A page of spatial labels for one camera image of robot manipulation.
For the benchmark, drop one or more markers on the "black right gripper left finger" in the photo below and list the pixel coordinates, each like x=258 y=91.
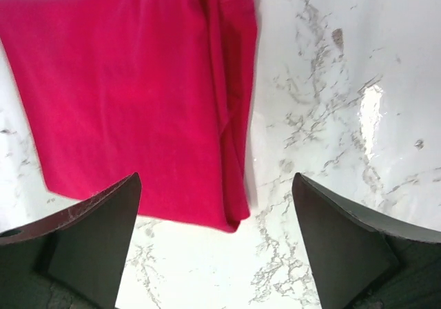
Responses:
x=73 y=258

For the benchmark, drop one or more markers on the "crimson red t shirt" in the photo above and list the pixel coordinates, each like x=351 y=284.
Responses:
x=161 y=88

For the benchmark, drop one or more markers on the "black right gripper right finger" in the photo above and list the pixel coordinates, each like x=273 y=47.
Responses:
x=361 y=258

